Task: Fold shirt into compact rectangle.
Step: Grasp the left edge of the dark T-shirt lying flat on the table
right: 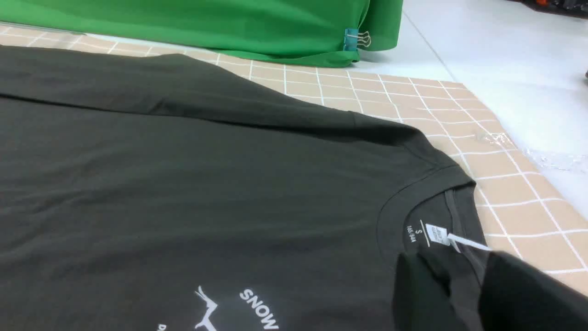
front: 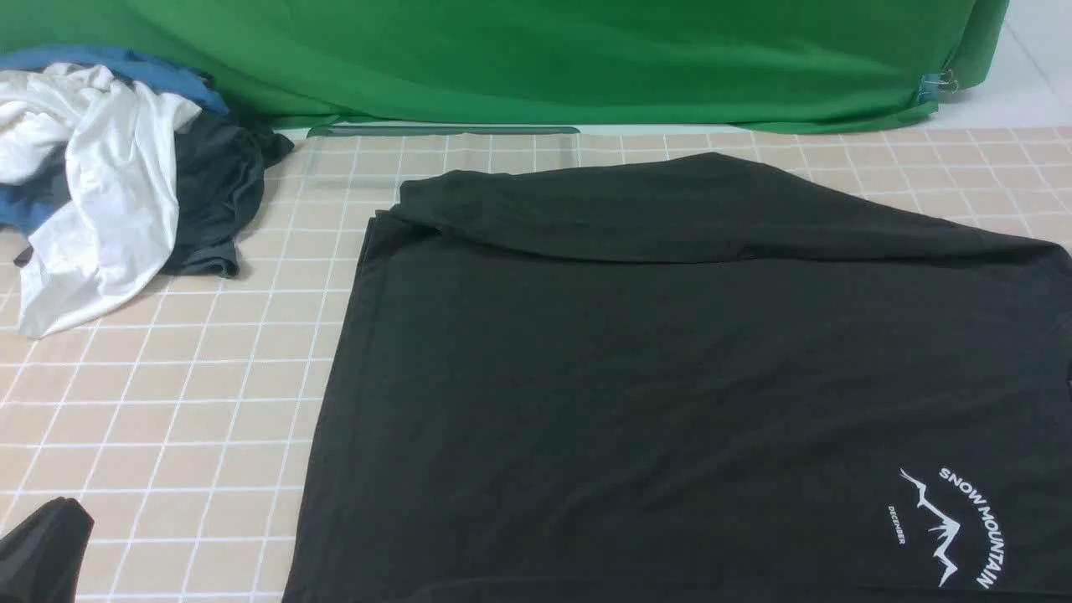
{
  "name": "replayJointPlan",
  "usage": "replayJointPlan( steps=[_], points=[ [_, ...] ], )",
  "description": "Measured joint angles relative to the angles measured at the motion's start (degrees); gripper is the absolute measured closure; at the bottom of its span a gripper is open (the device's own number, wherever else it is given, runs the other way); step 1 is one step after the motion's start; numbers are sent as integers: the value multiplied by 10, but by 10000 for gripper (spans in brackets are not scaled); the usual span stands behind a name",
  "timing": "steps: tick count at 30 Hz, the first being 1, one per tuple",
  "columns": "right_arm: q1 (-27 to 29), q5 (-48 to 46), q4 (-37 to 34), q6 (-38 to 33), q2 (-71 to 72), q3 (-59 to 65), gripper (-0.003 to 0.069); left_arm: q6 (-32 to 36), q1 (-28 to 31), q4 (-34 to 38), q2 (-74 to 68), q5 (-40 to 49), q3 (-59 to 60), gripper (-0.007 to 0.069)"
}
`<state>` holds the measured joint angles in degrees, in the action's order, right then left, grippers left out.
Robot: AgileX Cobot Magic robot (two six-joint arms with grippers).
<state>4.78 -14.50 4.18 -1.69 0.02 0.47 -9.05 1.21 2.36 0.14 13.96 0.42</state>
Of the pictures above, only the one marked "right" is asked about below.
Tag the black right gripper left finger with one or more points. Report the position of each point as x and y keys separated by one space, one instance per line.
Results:
x=428 y=298

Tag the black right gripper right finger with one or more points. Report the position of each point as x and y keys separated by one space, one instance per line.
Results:
x=515 y=296

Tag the dark gray long-sleeve shirt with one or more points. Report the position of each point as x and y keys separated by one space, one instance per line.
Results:
x=169 y=194

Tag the beige grid-pattern tablecloth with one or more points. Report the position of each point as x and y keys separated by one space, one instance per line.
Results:
x=520 y=210

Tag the clear plastic tape piece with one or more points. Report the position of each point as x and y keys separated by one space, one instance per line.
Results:
x=565 y=162

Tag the blue binder clip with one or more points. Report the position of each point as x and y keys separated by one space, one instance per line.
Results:
x=354 y=39

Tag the green backdrop cloth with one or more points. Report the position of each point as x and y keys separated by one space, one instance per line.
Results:
x=293 y=32

